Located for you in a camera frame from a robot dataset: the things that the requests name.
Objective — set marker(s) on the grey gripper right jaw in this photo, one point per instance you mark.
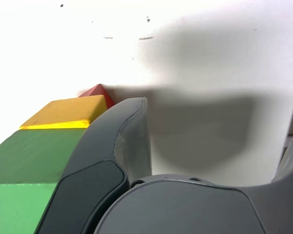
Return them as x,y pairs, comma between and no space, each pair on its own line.
185,209

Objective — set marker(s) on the yellow cube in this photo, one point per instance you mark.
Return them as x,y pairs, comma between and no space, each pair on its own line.
70,109

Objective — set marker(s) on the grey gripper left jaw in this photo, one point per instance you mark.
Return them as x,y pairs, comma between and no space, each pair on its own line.
95,156

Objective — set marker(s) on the green cube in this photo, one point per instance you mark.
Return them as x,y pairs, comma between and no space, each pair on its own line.
27,170

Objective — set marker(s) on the red cube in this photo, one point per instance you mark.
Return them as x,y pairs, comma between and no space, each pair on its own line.
105,93

